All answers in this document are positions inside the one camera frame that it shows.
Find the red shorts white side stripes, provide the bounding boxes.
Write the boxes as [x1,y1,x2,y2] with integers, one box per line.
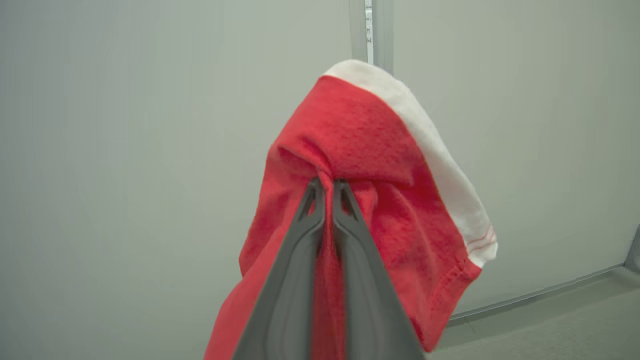
[204,59,499,360]

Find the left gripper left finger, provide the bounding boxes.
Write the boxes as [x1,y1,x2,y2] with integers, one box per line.
[232,176,328,360]

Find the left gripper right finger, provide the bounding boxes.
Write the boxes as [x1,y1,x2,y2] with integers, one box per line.
[332,179,426,360]

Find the grey partition post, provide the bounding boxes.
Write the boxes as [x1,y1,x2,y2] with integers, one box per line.
[348,0,394,76]

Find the grey partition base rail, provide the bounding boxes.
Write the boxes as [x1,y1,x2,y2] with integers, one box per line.
[449,262,627,322]

